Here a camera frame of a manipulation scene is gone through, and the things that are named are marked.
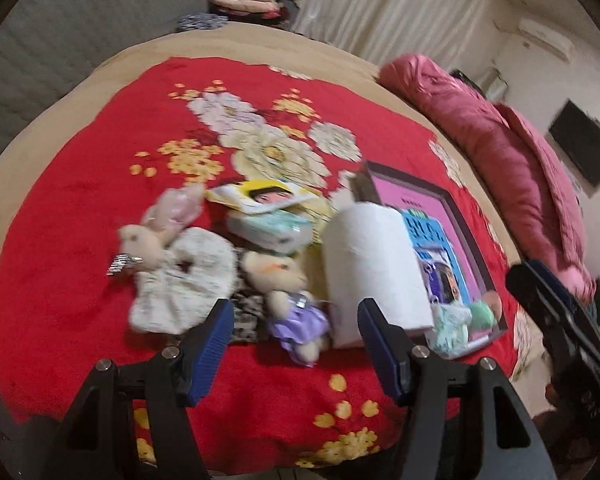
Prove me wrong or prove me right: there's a purple cartoon mask packet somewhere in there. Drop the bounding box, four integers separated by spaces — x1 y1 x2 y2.
417 245 473 306

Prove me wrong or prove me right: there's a boxy green tissue pack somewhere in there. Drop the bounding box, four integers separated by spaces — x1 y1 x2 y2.
227 208 313 255

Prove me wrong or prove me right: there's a pink bunny plush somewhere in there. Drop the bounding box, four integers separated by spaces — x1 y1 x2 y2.
107 182 208 278

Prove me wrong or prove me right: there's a pink quilt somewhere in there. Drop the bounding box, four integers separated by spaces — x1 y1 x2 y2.
377 52 598 306

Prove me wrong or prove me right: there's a bunny plush purple dress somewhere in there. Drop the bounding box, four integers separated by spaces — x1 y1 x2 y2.
242 251 331 367

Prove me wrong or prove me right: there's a white curtain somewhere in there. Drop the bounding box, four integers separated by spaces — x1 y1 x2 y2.
285 0 511 68

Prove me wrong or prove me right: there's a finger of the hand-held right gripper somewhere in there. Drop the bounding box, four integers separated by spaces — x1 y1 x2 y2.
526 259 597 323
506 262 568 343

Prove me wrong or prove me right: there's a black television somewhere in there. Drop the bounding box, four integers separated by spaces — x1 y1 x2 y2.
547 100 600 188

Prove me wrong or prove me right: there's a dark floral cloth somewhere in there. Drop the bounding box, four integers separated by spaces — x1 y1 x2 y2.
175 14 228 32

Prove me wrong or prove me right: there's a grey quilted headboard cover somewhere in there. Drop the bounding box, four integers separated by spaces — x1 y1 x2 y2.
0 0 221 181

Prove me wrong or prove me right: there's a yellow cartoon mask packet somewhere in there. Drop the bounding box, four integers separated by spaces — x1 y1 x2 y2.
205 178 326 216

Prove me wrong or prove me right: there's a red floral blanket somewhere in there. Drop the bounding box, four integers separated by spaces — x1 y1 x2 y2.
0 57 531 476

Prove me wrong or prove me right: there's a dark brown cardboard box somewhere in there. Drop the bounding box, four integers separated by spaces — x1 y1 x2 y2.
347 160 508 358

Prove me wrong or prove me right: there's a leopard print scrunchie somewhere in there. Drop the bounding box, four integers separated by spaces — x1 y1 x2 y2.
227 287 276 346

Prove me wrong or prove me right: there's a white scrunchie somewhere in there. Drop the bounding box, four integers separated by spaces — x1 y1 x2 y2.
128 226 238 335

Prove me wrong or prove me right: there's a pink book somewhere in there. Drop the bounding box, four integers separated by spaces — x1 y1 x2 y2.
372 172 486 311

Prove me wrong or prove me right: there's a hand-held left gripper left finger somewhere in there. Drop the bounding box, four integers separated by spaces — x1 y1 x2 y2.
40 299 236 480

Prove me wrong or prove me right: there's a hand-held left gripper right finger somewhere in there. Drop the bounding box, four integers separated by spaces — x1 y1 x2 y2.
357 298 558 480

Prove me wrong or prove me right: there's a white air conditioner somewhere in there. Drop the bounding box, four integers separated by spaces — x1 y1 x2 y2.
519 17 576 58

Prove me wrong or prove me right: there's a white toilet paper roll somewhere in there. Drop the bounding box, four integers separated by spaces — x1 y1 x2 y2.
321 201 435 350

